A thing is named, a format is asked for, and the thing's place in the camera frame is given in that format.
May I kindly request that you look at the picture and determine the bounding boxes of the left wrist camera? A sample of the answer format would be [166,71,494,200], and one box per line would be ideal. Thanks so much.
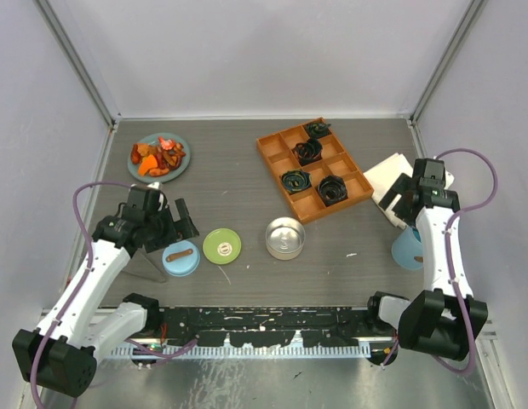
[126,181,167,214]

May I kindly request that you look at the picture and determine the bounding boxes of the rolled dark tie top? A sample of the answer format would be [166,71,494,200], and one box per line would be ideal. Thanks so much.
[304,121,330,139]

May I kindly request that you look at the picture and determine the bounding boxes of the white folded cloth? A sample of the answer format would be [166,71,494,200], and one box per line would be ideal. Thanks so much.
[364,153,455,229]

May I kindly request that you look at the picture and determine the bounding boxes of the blue lid with strap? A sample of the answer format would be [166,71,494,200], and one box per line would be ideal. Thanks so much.
[162,240,200,277]

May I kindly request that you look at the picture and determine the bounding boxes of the blue cylindrical lunch container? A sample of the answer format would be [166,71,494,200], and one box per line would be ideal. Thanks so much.
[391,227,423,270]

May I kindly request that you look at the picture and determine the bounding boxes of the rolled dark tie middle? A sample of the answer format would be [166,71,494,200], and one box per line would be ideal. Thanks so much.
[293,138,323,166]

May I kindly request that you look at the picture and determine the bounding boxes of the orange wooden compartment tray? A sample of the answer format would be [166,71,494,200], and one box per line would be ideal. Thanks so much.
[256,118,374,224]

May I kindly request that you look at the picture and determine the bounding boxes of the slotted cable duct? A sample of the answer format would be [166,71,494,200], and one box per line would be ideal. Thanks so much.
[109,343,371,360]

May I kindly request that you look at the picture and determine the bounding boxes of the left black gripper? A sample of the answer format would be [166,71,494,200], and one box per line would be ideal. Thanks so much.
[145,199,198,253]

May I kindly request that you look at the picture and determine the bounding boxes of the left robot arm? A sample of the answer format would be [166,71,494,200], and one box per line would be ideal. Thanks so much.
[12,187,199,398]

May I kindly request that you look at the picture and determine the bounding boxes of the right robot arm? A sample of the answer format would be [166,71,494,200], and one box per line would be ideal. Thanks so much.
[364,174,488,365]

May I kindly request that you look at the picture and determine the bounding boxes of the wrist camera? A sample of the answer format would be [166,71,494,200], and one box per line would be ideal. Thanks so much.
[126,181,167,214]
[412,158,446,189]

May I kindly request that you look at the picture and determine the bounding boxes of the rolled black tie right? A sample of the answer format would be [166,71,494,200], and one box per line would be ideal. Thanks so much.
[317,175,347,207]

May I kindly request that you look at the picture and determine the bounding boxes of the pile of food pieces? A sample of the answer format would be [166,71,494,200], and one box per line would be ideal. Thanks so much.
[129,135,188,178]

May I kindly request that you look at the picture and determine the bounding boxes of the green round lid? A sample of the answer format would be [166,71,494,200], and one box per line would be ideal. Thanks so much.
[203,228,242,265]

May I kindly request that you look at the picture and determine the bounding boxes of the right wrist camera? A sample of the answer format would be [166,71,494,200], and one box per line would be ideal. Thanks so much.
[412,158,446,189]

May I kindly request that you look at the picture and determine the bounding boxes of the silver metal bowl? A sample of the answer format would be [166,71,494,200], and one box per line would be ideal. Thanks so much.
[265,216,306,261]

